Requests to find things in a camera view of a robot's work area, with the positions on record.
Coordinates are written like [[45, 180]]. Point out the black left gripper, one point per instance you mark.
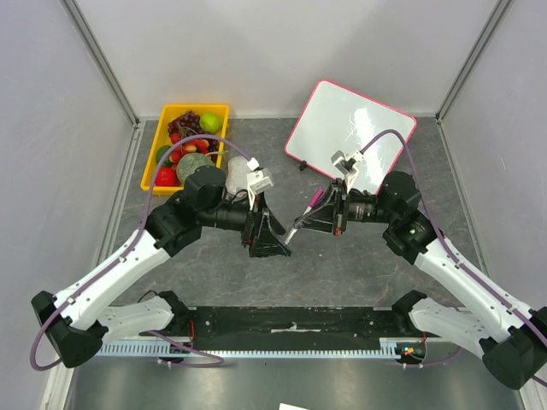
[[258, 232]]

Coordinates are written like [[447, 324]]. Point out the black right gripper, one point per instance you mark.
[[338, 209]]

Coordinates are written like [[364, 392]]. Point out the white marker purple cap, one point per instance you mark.
[[314, 199]]

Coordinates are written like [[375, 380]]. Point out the pink framed whiteboard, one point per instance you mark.
[[337, 119]]

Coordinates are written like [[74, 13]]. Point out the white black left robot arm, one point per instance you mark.
[[79, 320]]

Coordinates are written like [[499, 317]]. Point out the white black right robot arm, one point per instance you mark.
[[507, 334]]

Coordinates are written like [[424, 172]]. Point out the white whiteboard eraser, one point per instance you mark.
[[241, 175]]

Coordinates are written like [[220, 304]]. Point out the green netted melon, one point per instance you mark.
[[190, 163]]

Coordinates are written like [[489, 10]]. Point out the red tomato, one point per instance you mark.
[[167, 177]]

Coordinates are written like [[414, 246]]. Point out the light green apple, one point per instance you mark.
[[211, 123]]

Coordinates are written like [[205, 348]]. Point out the dark red grape bunch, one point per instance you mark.
[[186, 124]]

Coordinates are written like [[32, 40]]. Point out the dark green lime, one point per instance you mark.
[[163, 156]]

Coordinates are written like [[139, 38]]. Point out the yellow plastic bin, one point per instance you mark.
[[178, 146]]

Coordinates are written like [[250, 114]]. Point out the white paper sheet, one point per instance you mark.
[[286, 406]]

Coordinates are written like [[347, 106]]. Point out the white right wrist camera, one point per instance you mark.
[[348, 165]]

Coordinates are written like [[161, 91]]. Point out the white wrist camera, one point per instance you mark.
[[258, 180], [348, 165]]

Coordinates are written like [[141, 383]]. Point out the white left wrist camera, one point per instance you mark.
[[258, 180]]

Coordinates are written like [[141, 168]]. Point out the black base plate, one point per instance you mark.
[[242, 329]]

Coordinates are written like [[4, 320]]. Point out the grey slotted cable duct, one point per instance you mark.
[[150, 348]]

